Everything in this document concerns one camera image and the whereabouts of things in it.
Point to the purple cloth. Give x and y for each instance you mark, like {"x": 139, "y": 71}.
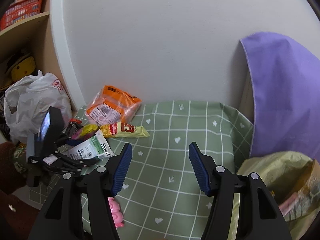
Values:
{"x": 285, "y": 85}

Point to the green checked bed sheet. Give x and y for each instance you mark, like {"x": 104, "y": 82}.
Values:
{"x": 160, "y": 197}

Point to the white green wet-wipe pack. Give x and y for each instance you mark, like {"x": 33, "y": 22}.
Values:
{"x": 96, "y": 147}

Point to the red black small wrapper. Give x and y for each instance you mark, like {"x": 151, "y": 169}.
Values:
{"x": 73, "y": 126}

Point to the red plastic basket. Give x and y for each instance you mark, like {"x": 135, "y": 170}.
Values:
{"x": 20, "y": 11}

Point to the wooden shelf unit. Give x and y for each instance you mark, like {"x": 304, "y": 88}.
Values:
{"x": 35, "y": 35}

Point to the white plastic trash bag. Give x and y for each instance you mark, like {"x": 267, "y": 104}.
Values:
{"x": 27, "y": 101}

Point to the pink plush toy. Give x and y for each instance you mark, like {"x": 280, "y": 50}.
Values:
{"x": 117, "y": 216}

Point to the yellow green plastic bag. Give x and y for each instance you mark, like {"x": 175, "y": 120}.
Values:
{"x": 293, "y": 180}

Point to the orange air cushion package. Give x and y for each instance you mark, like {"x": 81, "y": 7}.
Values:
{"x": 112, "y": 105}

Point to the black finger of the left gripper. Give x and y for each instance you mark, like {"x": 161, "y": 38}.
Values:
{"x": 49, "y": 131}

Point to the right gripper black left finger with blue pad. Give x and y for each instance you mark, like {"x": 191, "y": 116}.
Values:
{"x": 61, "y": 214}

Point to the pale yellow snack wrapper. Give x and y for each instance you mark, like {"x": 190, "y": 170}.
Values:
{"x": 123, "y": 130}

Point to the yellow snack packet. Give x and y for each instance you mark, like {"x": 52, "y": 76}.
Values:
{"x": 89, "y": 128}

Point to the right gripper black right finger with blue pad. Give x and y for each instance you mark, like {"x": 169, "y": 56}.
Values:
{"x": 259, "y": 214}

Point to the yellow plush toy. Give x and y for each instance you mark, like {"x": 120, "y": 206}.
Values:
{"x": 19, "y": 66}

